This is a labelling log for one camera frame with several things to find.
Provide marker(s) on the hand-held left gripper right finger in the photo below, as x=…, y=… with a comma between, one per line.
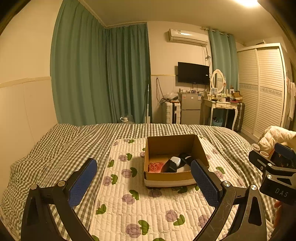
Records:
x=204, y=183

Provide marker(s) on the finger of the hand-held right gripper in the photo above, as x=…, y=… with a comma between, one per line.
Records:
x=285, y=151
x=260, y=161

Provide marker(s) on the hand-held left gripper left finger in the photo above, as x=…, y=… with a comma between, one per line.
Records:
x=83, y=183

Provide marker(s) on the black remote control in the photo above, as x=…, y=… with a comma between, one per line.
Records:
x=186, y=158

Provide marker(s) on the white power adapter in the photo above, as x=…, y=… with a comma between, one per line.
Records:
x=176, y=161

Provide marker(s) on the black charger block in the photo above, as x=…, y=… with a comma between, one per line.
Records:
x=170, y=166

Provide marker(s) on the red patterned box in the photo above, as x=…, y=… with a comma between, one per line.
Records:
x=156, y=167

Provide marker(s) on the person's right hand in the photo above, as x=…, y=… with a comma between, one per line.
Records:
x=278, y=214

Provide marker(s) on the white paper cup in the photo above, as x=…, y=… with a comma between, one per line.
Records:
x=264, y=153

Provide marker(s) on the white puffer jacket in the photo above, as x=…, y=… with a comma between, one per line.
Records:
x=275, y=136

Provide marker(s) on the floral quilted mat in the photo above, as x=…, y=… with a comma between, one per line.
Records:
x=129, y=185

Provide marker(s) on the dark suitcase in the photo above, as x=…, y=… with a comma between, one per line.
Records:
x=240, y=115

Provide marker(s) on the hanging white towels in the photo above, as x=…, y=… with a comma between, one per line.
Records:
x=291, y=97

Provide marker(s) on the blue storage basket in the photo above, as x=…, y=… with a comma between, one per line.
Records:
x=216, y=121

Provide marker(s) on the white louvred wardrobe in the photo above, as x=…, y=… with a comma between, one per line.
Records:
x=263, y=88

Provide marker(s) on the white dressing table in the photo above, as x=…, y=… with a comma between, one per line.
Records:
x=222, y=105

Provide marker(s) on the small brown cardboard box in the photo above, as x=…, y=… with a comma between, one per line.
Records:
x=237, y=95

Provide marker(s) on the small white floor appliance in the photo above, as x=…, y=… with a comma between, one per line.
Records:
x=124, y=119

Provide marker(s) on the white suitcase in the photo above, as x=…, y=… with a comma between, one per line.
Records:
x=172, y=112

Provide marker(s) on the small grey fridge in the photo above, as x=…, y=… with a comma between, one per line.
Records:
x=189, y=106

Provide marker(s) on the oval vanity mirror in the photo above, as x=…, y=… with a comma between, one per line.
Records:
x=217, y=80

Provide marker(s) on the clear plastic bag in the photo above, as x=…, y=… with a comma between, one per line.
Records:
x=171, y=96

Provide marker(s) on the white mop pole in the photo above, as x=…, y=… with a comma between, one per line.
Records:
x=148, y=104

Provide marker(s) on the green curtain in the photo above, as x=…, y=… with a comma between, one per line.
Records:
x=223, y=60
x=78, y=69
x=128, y=74

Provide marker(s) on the white air conditioner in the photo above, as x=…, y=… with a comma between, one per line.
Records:
x=187, y=36

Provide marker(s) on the ceiling light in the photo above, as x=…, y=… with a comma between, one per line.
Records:
x=247, y=2

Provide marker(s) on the small picture frame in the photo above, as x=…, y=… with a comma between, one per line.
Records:
x=214, y=90

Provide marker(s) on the black wall television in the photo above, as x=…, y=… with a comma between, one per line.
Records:
x=193, y=73

